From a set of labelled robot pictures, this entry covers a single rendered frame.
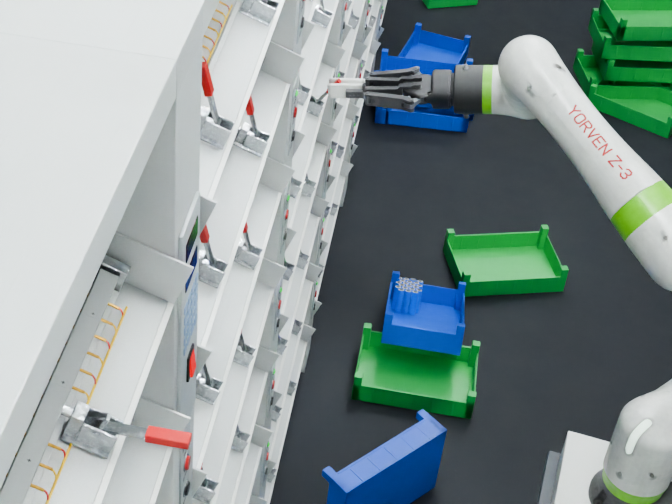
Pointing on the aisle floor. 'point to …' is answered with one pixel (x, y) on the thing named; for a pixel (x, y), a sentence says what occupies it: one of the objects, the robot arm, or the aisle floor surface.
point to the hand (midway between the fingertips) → (346, 88)
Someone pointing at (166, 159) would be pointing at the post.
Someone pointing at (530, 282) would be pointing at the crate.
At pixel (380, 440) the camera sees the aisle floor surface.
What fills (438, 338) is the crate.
